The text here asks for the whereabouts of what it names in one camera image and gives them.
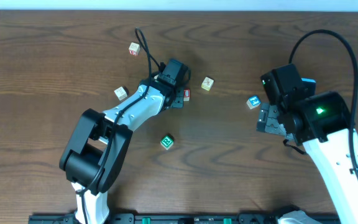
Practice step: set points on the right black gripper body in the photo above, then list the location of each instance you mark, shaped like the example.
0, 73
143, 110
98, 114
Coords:
268, 119

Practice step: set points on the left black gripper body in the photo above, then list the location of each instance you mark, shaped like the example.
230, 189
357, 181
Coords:
178, 100

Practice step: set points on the red letter I block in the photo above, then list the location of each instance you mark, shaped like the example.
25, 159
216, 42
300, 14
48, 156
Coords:
186, 95

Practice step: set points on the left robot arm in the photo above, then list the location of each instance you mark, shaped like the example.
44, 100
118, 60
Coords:
95, 153

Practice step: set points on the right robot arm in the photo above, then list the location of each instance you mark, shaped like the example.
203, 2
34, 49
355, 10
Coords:
324, 126

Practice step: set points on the blue number 2 block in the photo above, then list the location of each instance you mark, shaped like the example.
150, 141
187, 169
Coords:
253, 102

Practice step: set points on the wooden block yellow side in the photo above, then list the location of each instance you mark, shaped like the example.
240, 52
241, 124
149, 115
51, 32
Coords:
207, 83

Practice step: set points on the green letter R block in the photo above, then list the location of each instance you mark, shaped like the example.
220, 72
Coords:
167, 142

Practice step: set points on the plain cream wooden block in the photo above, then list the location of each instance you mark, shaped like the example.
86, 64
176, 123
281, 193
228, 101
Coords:
121, 93

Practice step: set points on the wooden block red bottom edge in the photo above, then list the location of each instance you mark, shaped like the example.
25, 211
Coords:
134, 48

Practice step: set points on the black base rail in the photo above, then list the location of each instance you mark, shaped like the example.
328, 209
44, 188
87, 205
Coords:
128, 218

